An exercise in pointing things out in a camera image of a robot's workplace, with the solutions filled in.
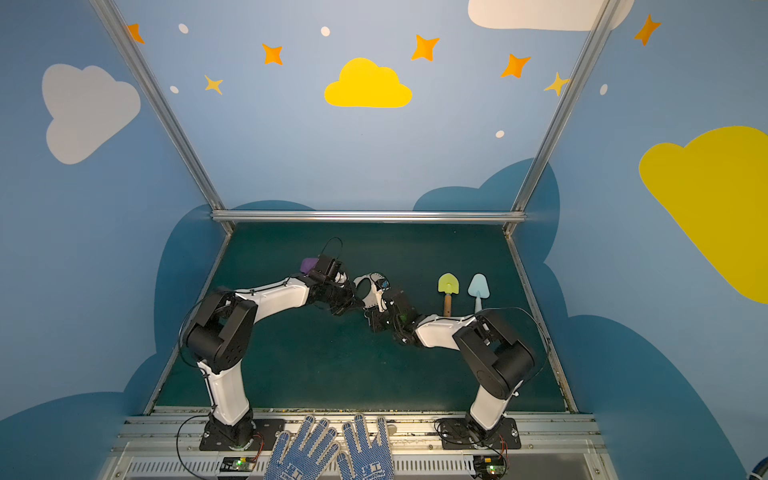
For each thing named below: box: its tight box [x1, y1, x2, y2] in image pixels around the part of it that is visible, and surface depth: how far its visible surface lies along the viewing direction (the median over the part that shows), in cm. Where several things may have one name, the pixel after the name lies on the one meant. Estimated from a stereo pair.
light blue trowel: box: [468, 273, 490, 314], surface depth 105 cm
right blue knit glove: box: [337, 414, 395, 480], surface depth 73 cm
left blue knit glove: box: [264, 415, 341, 480], surface depth 72 cm
